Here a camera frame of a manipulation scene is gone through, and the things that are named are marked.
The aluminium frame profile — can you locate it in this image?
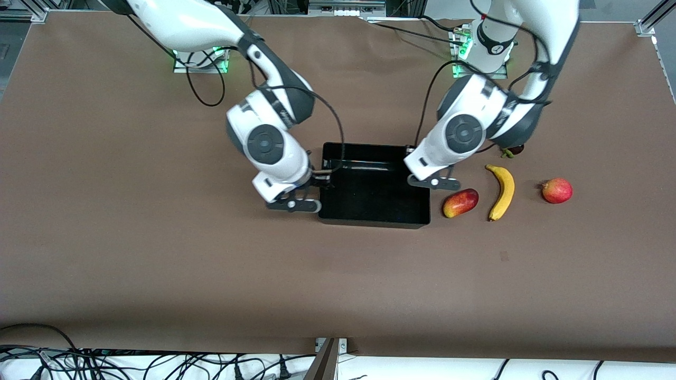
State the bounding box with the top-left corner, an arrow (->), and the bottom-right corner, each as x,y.
635,0 -> 676,37

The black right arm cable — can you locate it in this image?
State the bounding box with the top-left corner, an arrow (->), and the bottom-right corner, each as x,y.
185,47 -> 346,175

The grey metal device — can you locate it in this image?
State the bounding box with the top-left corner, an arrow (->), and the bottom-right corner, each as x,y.
308,0 -> 387,17

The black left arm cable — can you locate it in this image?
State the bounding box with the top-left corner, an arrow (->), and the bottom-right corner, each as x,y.
415,0 -> 552,151

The black plastic box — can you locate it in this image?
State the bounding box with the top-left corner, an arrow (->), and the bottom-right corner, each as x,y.
318,141 -> 431,230

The brown table cover sheet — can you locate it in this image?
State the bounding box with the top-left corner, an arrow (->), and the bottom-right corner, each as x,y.
0,11 -> 676,365

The long black cable loop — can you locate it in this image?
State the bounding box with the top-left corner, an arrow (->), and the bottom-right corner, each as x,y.
0,323 -> 80,353

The red yellow mango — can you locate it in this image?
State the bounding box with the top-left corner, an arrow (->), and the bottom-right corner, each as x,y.
443,188 -> 480,219

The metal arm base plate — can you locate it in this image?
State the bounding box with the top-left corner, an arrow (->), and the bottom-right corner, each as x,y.
450,24 -> 509,80
173,49 -> 230,74

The yellow banana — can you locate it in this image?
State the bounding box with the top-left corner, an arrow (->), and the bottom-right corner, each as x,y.
485,164 -> 515,222

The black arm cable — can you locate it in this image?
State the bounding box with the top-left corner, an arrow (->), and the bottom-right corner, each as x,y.
415,0 -> 552,151
185,47 -> 346,175

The grey aluminium beam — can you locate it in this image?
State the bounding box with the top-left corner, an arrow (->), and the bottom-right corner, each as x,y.
304,338 -> 340,380

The black cable on table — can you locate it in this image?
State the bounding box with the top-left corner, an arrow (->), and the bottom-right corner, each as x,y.
376,22 -> 465,46

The red round fruit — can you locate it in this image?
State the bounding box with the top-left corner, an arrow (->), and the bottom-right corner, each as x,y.
541,178 -> 574,204

